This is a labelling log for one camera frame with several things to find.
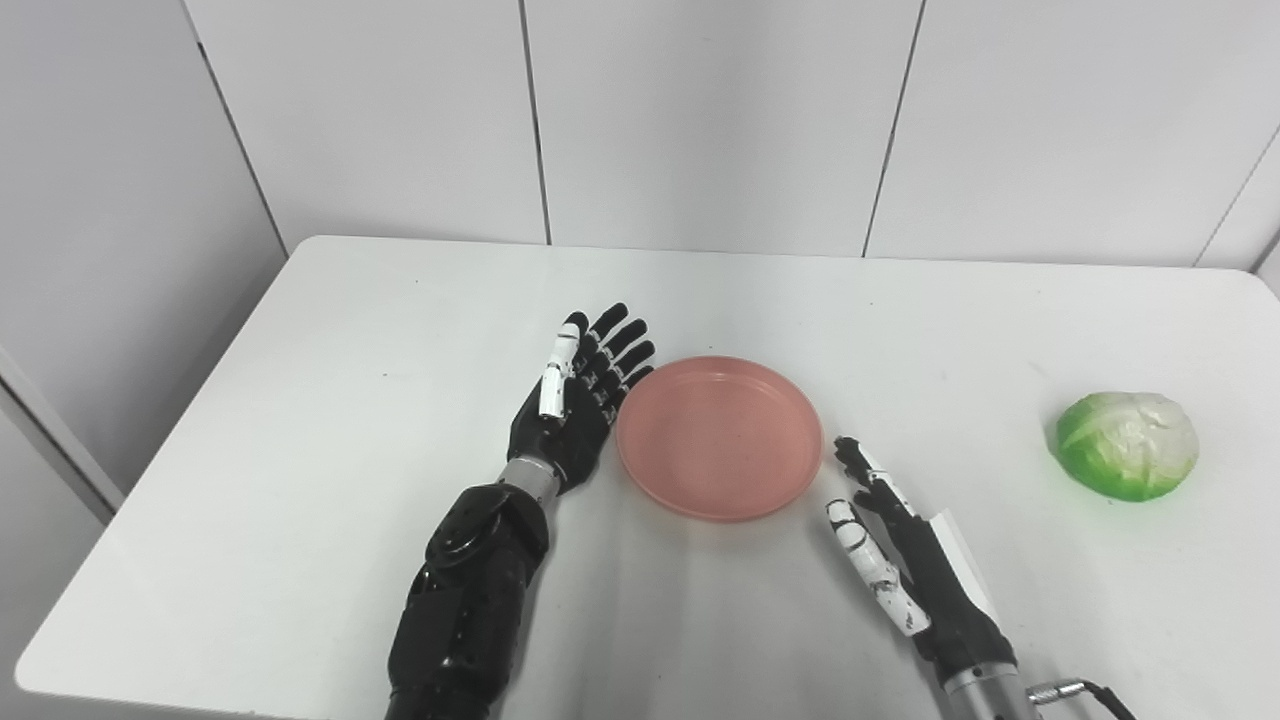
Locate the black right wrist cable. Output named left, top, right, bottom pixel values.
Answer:
left=1027, top=678, right=1138, bottom=720

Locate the green white cabbage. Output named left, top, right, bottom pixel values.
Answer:
left=1055, top=391, right=1200, bottom=503

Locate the pink round plate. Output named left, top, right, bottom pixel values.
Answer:
left=615, top=355, right=825, bottom=523

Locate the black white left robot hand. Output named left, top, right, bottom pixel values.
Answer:
left=507, top=303, right=657, bottom=498

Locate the white door frame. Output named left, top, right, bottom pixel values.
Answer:
left=0, top=345, right=127, bottom=527

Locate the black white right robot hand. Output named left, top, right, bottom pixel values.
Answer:
left=826, top=436, right=1019, bottom=687

